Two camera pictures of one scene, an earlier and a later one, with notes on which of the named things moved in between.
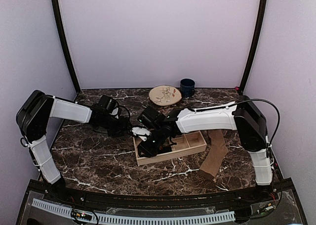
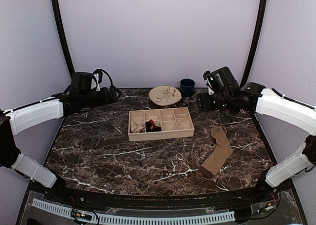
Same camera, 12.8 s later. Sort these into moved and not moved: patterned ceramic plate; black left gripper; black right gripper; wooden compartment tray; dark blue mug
Moved: black right gripper; wooden compartment tray; black left gripper
Not moved: dark blue mug; patterned ceramic plate
